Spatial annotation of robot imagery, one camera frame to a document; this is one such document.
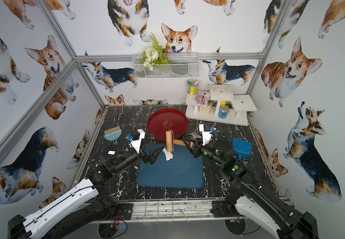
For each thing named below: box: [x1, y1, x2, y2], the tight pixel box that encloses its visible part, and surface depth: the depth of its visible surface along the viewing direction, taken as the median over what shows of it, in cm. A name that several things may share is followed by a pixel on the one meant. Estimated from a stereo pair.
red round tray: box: [146, 108, 188, 141], surface depth 116 cm
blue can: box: [217, 105, 229, 120], surface depth 111 cm
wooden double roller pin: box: [165, 129, 194, 153], surface depth 76 cm
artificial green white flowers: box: [138, 32, 171, 72], surface depth 82 cm
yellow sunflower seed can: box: [187, 78, 199, 96], surface depth 106 cm
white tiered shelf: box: [185, 84, 258, 127], surface depth 109 cm
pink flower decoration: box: [194, 92, 208, 106], surface depth 99 cm
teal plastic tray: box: [136, 143, 204, 189], surface depth 87 cm
